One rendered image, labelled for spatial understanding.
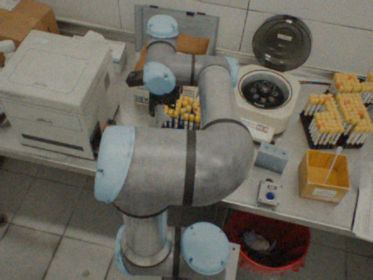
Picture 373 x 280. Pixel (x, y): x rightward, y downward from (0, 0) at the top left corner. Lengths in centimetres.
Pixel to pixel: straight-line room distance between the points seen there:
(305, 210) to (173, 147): 89
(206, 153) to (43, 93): 77
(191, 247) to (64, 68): 69
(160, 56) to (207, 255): 47
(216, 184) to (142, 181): 10
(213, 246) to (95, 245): 135
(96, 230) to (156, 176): 173
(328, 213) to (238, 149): 85
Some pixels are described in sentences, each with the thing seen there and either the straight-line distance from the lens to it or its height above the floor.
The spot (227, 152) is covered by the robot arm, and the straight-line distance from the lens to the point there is 56.
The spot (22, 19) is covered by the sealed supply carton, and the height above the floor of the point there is 106.
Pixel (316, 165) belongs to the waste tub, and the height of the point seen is 89.
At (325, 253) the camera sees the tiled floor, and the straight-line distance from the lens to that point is 234.
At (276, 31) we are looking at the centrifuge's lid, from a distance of 159.
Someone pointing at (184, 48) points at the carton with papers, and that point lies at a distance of 167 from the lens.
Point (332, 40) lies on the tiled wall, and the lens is 166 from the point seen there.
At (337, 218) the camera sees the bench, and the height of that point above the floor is 88.
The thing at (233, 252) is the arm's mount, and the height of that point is 95.
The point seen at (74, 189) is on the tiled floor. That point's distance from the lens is 239.
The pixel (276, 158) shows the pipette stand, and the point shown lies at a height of 96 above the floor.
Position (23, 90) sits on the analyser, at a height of 117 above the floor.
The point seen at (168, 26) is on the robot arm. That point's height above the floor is 145.
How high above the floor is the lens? 205
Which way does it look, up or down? 54 degrees down
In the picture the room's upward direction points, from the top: 4 degrees clockwise
